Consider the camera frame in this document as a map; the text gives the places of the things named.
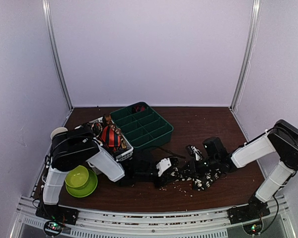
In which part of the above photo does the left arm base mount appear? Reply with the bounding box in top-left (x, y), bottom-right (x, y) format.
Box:
top-left (35, 204), bottom-right (79, 225)

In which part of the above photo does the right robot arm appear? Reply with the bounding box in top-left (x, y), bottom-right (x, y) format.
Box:
top-left (186, 119), bottom-right (298, 219)

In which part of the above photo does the black white floral tie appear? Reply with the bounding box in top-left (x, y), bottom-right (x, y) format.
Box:
top-left (170, 169), bottom-right (223, 191)

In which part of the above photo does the red blue rolled tie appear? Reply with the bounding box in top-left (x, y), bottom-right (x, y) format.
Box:
top-left (132, 105), bottom-right (147, 114)

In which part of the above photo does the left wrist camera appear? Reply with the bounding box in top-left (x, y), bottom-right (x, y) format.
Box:
top-left (156, 157), bottom-right (178, 177)

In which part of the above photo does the aluminium front rail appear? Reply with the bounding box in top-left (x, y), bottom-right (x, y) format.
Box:
top-left (13, 195), bottom-right (293, 238)

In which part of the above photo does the white plastic basket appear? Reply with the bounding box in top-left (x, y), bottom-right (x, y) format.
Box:
top-left (75, 118), bottom-right (133, 163)

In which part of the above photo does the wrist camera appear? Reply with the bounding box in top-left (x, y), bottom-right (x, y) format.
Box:
top-left (156, 157), bottom-right (178, 177)
top-left (185, 145), bottom-right (204, 161)

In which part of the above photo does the white ceramic mug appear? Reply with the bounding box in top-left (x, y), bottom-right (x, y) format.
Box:
top-left (50, 127), bottom-right (68, 139)

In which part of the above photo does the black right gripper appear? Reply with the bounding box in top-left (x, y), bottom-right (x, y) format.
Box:
top-left (179, 156), bottom-right (219, 178)

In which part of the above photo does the orange navy striped tie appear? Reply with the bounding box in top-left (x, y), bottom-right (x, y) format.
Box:
top-left (100, 124), bottom-right (122, 151)

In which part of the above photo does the green plate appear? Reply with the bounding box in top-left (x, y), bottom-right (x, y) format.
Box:
top-left (66, 169), bottom-right (98, 198)

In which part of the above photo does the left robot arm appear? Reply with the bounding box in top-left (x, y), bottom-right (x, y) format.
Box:
top-left (40, 126), bottom-right (132, 220)

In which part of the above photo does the green divided organizer tray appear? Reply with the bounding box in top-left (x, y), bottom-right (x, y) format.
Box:
top-left (110, 102), bottom-right (174, 151)

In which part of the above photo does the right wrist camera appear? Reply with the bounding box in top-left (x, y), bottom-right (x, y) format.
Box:
top-left (185, 145), bottom-right (204, 161)

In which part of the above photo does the green bowl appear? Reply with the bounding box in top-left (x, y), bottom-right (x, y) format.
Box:
top-left (65, 165), bottom-right (89, 189)

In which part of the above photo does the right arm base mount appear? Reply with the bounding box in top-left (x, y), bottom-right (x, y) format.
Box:
top-left (227, 204), bottom-right (271, 224)

